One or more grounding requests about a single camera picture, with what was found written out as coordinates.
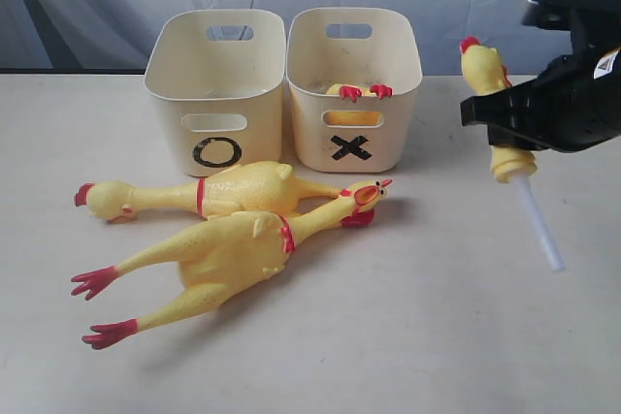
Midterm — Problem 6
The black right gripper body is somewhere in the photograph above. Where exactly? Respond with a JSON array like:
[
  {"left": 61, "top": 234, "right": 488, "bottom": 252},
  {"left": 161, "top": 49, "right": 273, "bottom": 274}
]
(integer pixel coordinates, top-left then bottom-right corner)
[{"left": 522, "top": 0, "right": 620, "bottom": 152}]

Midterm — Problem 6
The detached chicken head with tube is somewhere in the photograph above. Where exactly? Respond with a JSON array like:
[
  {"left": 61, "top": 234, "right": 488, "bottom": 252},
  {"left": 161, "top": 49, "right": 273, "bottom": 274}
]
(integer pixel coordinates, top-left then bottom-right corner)
[{"left": 460, "top": 36, "right": 565, "bottom": 272}]

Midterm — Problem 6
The headless rubber chicken body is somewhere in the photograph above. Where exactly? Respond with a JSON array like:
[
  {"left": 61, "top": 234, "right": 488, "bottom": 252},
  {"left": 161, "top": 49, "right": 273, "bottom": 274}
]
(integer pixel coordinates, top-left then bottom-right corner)
[{"left": 325, "top": 83, "right": 393, "bottom": 126}]

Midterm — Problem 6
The rubber chicken front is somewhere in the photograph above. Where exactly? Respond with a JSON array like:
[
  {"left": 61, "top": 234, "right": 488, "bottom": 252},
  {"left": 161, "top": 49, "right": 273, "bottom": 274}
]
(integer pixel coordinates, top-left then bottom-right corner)
[{"left": 72, "top": 178, "right": 393, "bottom": 350}]

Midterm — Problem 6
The rubber chicken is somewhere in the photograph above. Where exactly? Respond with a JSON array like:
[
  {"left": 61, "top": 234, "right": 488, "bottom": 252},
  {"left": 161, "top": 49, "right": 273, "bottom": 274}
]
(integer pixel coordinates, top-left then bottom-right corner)
[
  {"left": 72, "top": 178, "right": 393, "bottom": 350},
  {"left": 74, "top": 160, "right": 377, "bottom": 230}
]

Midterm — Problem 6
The cream bin marked X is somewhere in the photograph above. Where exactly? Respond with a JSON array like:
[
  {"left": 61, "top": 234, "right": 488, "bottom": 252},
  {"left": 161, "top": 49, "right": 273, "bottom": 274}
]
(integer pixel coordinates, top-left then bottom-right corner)
[{"left": 286, "top": 7, "right": 423, "bottom": 173}]

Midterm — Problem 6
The rubber chicken lying rear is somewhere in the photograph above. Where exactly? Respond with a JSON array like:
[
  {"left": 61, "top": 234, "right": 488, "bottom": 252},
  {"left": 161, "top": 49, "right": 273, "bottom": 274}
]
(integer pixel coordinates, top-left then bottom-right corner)
[{"left": 74, "top": 160, "right": 377, "bottom": 230}]

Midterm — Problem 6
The cream bin marked O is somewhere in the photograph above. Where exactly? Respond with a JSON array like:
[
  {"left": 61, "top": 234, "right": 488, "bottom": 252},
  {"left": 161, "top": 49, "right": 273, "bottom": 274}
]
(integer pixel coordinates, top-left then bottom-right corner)
[{"left": 144, "top": 9, "right": 286, "bottom": 176}]

